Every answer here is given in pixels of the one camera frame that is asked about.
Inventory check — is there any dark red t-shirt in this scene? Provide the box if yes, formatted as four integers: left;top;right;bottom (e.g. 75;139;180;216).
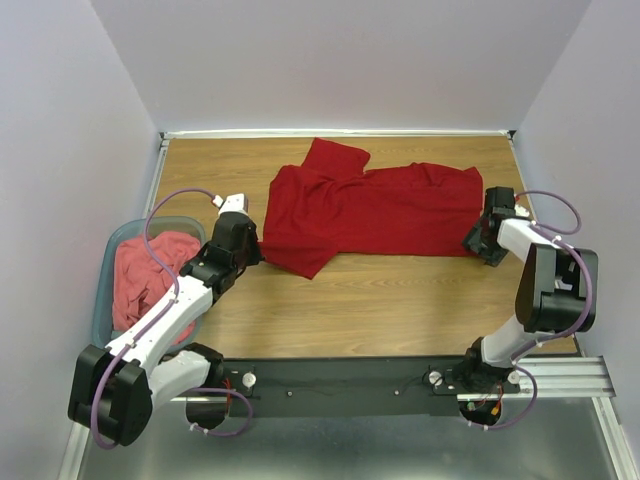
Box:
261;138;483;279

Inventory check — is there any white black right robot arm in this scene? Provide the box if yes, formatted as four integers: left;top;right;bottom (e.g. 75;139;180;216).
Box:
448;187;599;392

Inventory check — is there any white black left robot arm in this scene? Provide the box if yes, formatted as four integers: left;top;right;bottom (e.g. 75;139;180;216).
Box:
68;209;262;450

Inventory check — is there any clear blue plastic bin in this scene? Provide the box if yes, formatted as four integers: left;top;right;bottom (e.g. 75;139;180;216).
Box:
91;216;207;348

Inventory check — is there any pink t-shirt in bin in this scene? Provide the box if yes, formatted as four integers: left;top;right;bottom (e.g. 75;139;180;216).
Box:
112;231;201;332

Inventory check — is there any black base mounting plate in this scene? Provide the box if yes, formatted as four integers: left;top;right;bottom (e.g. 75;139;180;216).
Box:
164;352;521;431

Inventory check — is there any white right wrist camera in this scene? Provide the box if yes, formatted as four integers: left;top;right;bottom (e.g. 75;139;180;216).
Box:
514;204;531;219

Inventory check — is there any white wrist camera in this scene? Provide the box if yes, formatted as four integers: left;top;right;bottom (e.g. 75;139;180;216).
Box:
211;193;249;216
514;204;531;219

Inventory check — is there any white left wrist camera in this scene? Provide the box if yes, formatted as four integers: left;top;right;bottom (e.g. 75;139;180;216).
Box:
211;193;249;216

